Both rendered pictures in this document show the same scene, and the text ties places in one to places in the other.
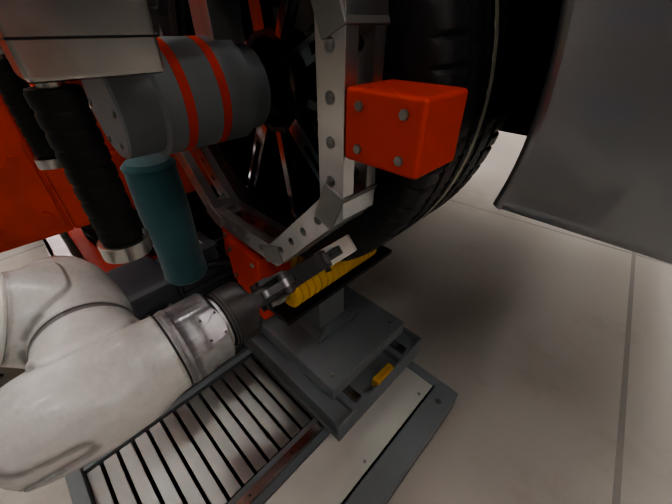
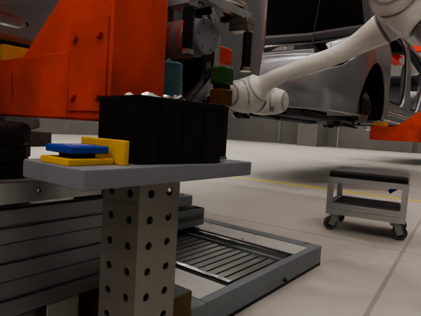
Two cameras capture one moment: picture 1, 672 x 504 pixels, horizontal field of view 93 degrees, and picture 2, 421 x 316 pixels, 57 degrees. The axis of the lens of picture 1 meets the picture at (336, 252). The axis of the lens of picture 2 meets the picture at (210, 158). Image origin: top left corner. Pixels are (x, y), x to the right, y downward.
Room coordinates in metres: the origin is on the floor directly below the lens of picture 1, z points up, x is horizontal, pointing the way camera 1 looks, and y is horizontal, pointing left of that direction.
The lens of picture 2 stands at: (0.54, 1.71, 0.51)
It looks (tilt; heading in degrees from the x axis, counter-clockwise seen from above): 4 degrees down; 264
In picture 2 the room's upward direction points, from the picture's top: 3 degrees clockwise
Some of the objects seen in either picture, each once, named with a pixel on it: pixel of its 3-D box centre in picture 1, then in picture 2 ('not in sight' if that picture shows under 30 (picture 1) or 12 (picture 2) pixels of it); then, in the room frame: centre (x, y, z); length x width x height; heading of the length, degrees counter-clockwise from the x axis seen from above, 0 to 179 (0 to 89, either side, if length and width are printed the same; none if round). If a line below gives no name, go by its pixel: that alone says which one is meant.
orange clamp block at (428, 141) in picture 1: (401, 126); (219, 56); (0.33, -0.07, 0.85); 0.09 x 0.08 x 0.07; 46
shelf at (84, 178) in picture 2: not in sight; (154, 168); (0.56, 0.96, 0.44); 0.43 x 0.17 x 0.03; 46
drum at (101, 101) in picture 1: (184, 95); (186, 39); (0.49, 0.21, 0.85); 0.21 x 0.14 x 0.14; 136
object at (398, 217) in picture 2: not in sight; (368, 200); (-0.62, -0.39, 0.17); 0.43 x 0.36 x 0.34; 146
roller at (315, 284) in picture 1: (331, 266); not in sight; (0.53, 0.01, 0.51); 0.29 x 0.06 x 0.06; 136
